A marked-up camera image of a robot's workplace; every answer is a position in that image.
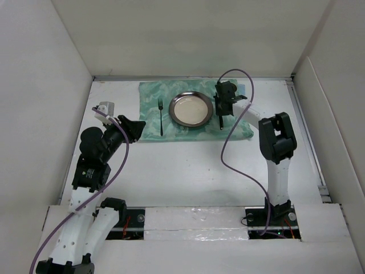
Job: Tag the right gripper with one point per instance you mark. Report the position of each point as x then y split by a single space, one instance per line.
219 112

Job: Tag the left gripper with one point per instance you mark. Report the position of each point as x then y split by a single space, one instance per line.
133 128

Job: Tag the green patterned cloth placemat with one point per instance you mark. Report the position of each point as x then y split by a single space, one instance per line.
151 92

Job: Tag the silver table knife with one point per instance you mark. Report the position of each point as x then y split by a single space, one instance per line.
221 122

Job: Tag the silver fork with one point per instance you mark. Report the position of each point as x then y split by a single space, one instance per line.
160 106

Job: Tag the metal plate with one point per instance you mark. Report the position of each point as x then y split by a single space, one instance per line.
191 109

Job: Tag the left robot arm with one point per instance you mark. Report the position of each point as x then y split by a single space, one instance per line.
89 221

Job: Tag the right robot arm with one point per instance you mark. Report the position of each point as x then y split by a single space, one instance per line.
277 142

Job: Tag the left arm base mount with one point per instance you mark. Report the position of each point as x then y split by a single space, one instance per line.
132 228

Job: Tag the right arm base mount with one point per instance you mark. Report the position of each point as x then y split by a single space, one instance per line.
282 227

